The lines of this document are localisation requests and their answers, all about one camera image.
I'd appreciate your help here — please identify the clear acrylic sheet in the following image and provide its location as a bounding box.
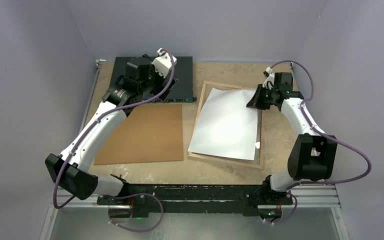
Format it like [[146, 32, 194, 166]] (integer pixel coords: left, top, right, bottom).
[[254, 110, 265, 168]]

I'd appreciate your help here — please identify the large printed photo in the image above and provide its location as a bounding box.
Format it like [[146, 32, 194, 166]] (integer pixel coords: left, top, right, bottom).
[[188, 88, 258, 161]]

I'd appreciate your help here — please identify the white wooden picture frame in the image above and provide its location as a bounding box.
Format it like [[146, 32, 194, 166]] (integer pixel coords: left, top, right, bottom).
[[187, 81, 265, 169]]

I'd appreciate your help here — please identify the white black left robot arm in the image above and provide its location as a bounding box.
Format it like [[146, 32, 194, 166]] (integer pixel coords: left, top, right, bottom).
[[45, 51, 177, 205]]

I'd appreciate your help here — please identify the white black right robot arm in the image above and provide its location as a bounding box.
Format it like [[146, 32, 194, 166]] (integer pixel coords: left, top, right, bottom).
[[246, 70, 338, 204]]

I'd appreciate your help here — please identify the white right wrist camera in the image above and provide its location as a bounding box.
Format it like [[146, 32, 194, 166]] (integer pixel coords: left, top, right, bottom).
[[263, 67, 275, 89]]

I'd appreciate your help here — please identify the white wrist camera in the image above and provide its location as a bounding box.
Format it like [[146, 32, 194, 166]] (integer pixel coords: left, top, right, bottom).
[[151, 48, 178, 78], [263, 67, 275, 89]]

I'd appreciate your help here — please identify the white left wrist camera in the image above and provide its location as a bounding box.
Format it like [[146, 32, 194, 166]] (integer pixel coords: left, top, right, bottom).
[[151, 48, 178, 78]]

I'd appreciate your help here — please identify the dark network switch box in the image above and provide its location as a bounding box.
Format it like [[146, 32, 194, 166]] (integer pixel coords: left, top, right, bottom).
[[109, 56, 197, 103]]

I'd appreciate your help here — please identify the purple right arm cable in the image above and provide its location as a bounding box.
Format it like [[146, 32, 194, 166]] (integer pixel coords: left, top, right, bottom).
[[261, 60, 372, 226]]

